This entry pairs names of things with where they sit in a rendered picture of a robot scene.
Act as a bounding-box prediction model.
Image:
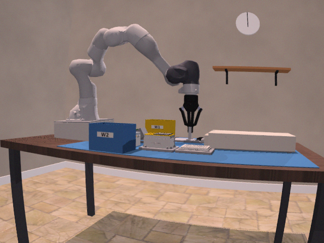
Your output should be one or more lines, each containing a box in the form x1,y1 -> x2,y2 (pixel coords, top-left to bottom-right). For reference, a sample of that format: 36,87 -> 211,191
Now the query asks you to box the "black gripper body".
183,95 -> 199,112

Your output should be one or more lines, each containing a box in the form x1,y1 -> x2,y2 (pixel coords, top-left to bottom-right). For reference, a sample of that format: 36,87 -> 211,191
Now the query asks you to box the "blue bench mat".
57,141 -> 319,168

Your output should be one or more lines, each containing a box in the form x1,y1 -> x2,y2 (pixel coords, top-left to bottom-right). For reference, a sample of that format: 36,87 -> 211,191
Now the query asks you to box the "blue open-top bin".
89,122 -> 136,154

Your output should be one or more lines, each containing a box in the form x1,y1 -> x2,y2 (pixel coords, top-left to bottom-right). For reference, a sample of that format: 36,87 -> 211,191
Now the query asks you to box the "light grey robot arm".
66,24 -> 199,121

